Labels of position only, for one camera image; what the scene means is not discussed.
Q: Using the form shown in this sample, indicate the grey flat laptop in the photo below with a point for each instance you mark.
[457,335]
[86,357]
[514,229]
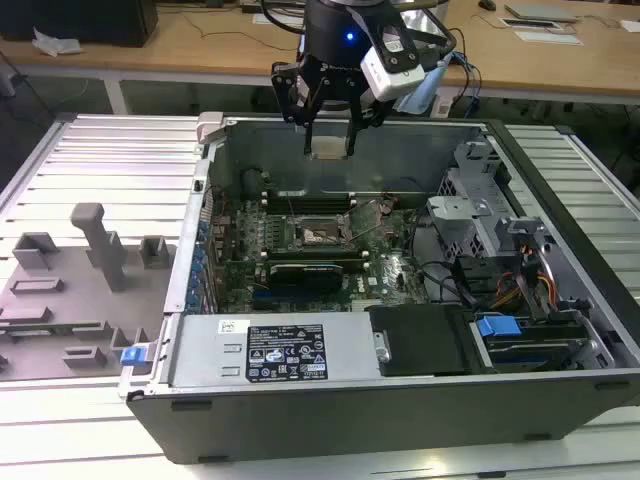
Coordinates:
[540,11]

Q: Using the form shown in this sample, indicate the paper with dark print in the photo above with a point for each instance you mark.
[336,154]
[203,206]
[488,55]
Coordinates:
[530,24]

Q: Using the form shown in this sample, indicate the silver power supply unit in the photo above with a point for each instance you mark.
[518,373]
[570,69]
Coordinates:
[210,350]

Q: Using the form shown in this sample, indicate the black plastic shroud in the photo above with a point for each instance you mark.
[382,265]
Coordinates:
[425,340]

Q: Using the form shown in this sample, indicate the green motherboard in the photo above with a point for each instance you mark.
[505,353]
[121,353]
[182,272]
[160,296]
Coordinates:
[390,290]

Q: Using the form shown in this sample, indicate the white power adapter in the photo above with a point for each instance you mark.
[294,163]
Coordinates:
[442,107]

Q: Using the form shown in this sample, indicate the hard disk in blue carrier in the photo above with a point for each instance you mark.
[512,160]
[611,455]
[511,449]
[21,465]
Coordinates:
[497,327]

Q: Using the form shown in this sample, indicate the blue card retention clip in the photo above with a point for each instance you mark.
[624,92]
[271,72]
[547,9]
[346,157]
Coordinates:
[197,268]
[193,285]
[191,300]
[203,230]
[200,253]

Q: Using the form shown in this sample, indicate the CPU socket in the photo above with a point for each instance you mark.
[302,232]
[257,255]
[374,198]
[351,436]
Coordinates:
[320,234]

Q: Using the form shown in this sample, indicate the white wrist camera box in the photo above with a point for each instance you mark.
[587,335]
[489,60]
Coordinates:
[385,75]

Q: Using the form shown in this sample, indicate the black computer mouse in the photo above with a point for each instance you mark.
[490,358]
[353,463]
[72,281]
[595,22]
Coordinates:
[486,4]

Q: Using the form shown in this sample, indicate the black graphics card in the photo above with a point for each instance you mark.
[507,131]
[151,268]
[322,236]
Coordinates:
[305,277]

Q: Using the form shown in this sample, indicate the wooden desk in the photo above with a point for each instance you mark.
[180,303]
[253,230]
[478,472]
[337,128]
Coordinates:
[200,55]

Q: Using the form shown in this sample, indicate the black RAM slot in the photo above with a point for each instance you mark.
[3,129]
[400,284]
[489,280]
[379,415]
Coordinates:
[310,210]
[310,204]
[310,199]
[310,194]

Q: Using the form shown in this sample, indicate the black open PC case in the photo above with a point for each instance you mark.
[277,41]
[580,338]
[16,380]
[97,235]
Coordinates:
[350,425]

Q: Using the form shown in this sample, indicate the blue case latch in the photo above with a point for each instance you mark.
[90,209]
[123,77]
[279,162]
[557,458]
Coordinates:
[131,356]

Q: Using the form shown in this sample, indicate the silver metal drive cage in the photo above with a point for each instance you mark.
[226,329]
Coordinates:
[455,220]

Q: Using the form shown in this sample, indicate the black box on desk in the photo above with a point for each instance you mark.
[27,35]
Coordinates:
[75,20]

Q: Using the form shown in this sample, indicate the blue expansion slot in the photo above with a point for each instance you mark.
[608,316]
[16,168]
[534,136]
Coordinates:
[262,300]

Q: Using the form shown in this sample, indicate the grey parts rack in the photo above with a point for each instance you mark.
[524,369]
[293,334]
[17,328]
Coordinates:
[65,280]

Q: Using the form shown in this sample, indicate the silver CPU plate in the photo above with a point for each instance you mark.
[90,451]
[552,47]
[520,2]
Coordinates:
[330,149]

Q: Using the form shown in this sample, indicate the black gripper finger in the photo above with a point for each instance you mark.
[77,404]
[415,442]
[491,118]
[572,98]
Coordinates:
[292,107]
[364,117]

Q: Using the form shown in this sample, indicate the white paper sheet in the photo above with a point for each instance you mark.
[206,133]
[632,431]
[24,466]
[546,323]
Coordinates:
[550,37]
[631,26]

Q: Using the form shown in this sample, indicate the white crumpled paper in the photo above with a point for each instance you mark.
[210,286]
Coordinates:
[55,45]

